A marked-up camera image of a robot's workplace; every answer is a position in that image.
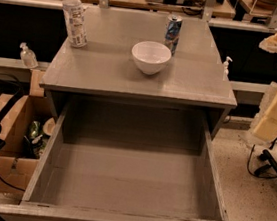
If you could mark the clear plastic water bottle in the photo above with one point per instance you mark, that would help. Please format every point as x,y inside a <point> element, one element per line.
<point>74,18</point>

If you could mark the small white pump bottle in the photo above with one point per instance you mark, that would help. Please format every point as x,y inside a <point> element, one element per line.
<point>226,63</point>

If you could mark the open grey top drawer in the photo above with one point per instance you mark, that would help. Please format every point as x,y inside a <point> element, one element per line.
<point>109,161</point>

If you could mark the clear pump dispenser bottle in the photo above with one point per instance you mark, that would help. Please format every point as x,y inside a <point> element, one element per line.
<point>28,56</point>

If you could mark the grey wooden cabinet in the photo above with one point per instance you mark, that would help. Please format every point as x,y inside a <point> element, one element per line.
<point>125,56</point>

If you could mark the blue drink can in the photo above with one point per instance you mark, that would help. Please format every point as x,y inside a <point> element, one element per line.
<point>172,32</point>

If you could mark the white ceramic bowl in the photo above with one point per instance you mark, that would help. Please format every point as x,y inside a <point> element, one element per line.
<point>151,57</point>

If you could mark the open cardboard box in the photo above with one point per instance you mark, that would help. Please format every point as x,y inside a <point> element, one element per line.
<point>17,159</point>

